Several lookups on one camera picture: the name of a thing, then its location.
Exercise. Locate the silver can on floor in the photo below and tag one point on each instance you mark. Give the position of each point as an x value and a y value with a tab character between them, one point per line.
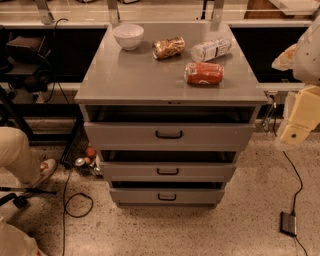
80	162

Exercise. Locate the red soda can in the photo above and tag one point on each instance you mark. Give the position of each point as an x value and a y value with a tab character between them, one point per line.
202	73

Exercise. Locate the black equipment on shelf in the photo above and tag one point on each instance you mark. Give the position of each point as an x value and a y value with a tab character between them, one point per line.
24	61

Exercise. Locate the grey drawer cabinet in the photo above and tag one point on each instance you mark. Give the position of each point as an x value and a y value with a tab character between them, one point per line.
134	87

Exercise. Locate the white bowl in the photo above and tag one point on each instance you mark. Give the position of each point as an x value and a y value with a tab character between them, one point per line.
128	36

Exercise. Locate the grey drawer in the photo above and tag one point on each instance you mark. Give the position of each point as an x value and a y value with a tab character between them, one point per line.
167	172
124	196
168	136

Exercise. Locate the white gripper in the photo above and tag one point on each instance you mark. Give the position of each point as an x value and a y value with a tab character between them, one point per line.
308	58

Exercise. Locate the white red sneaker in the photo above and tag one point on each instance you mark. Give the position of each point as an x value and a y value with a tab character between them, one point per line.
43	172

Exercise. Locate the black tripod leg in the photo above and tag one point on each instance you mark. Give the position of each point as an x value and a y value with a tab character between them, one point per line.
19	201

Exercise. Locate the grey middle drawer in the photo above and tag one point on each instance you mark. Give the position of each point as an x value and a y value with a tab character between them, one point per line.
167	172

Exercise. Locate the red apple on floor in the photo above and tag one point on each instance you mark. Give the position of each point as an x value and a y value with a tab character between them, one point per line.
90	152

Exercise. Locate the person's beige trouser leg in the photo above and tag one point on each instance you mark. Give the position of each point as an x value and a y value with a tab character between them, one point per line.
16	156

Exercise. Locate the grey top drawer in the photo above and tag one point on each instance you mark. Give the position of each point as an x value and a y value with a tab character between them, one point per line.
168	136

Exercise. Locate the grey bottom drawer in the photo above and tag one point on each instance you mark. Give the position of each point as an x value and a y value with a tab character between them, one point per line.
124	196

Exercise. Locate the gold crushed can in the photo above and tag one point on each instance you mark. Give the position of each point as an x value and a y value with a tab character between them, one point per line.
166	48

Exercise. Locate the person's near beige knee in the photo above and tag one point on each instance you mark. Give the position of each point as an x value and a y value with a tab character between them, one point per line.
14	242

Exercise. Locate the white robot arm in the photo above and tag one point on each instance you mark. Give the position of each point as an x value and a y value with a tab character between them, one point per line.
303	58

